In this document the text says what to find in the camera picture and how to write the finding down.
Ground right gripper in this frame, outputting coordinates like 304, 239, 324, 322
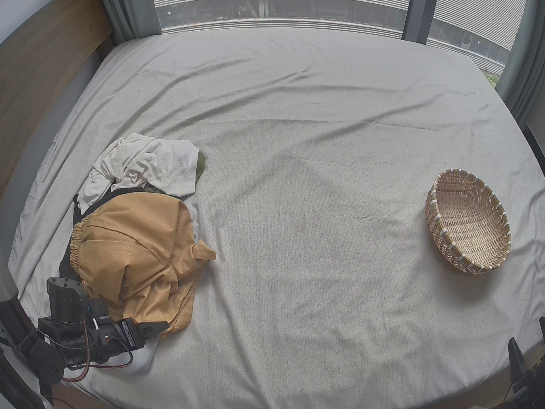
509, 316, 545, 409

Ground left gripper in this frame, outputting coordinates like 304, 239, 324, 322
95, 320, 169, 359

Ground tan shorts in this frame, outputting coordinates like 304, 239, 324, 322
69, 192, 217, 336

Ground pale grey garment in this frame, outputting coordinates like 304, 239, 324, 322
123, 216, 200, 376

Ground black garment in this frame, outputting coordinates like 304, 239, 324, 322
58, 187, 143, 281

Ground round woven basket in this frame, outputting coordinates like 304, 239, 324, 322
425, 169, 512, 275

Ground white garment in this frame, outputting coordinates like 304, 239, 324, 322
79, 133, 200, 214

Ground green garment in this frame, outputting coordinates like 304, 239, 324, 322
142, 152, 207, 196

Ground bed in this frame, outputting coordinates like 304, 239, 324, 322
0, 0, 545, 409

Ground grey-green curtain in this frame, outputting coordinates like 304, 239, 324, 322
91, 0, 164, 41
495, 0, 545, 128

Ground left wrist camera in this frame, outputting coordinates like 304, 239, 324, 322
88, 298, 110, 319

